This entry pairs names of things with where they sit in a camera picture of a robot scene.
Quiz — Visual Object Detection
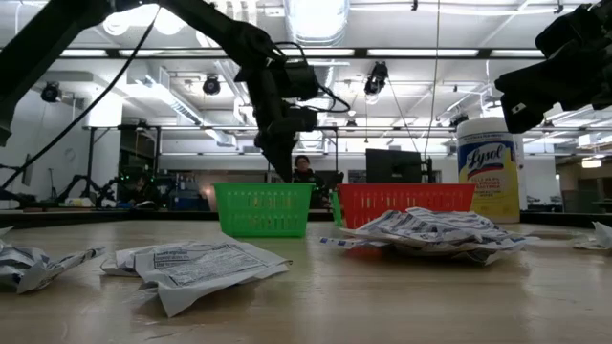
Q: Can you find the white blue alcohol wipe packet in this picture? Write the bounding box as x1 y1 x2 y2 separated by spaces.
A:
13 245 107 295
134 240 293 319
99 246 144 278
0 238 49 288

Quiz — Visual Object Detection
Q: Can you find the person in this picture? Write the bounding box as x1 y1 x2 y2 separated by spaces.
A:
291 155 332 210

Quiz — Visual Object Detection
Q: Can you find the green plastic basket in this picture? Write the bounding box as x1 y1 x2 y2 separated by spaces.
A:
328 190 343 226
213 182 316 239

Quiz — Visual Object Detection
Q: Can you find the thin hanging cable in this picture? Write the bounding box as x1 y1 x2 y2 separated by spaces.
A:
423 0 442 161
385 75 421 155

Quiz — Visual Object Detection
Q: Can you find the black overhead camera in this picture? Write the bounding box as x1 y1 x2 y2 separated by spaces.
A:
362 60 389 97

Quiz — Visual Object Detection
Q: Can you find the blue box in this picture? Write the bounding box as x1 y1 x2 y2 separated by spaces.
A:
172 190 211 211

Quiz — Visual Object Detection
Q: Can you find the black computer monitor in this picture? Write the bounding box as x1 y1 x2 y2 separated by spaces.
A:
365 148 425 184

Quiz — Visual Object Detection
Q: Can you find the white LED light bar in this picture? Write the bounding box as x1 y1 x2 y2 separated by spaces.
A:
118 49 226 58
490 48 546 58
281 48 356 58
59 49 109 58
366 48 480 58

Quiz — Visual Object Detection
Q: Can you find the white blue-striped bandage wrapper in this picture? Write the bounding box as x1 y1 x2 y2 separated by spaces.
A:
339 207 485 245
405 205 515 243
318 236 391 250
391 236 541 267

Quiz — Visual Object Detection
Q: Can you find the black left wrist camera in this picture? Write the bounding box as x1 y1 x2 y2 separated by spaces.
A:
285 63 320 100

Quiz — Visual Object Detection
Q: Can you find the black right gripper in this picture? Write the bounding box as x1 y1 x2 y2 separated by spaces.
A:
494 0 612 134

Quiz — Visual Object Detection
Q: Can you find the small pale sachet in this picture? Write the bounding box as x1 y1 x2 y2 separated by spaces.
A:
572 220 612 251

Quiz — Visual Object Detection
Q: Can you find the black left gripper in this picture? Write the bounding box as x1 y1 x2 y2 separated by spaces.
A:
233 59 319 183

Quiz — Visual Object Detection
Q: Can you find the silver ceiling air duct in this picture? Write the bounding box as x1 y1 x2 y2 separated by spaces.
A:
282 0 353 150

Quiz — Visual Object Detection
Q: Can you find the Lysol wipes canister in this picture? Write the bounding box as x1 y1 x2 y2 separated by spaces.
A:
456 117 521 225

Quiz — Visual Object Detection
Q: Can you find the red plastic basket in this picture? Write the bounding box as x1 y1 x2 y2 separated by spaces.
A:
337 183 477 229

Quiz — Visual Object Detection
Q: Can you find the black background rig frame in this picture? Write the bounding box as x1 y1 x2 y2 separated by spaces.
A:
266 125 339 185

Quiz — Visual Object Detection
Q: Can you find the dark equipment rack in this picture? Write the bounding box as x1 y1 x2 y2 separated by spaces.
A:
119 128 162 211

